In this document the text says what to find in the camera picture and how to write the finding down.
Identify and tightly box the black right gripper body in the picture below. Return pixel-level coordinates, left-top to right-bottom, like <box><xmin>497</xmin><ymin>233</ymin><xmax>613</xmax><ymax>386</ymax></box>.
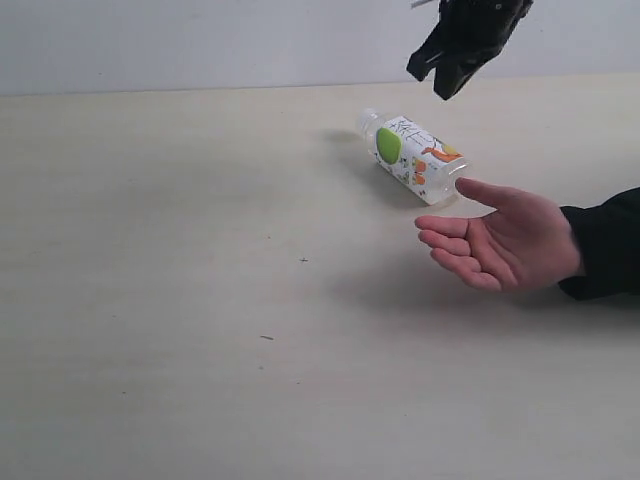
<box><xmin>435</xmin><ymin>0</ymin><xmax>533</xmax><ymax>55</ymax></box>

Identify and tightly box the person's open hand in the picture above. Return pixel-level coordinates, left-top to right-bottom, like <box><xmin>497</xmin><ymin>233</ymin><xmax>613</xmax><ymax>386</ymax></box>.
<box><xmin>415</xmin><ymin>178</ymin><xmax>584</xmax><ymax>292</ymax></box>

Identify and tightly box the green pear tea bottle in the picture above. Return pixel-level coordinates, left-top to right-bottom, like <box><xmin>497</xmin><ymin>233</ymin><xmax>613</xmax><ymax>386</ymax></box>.
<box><xmin>358</xmin><ymin>108</ymin><xmax>469</xmax><ymax>205</ymax></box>

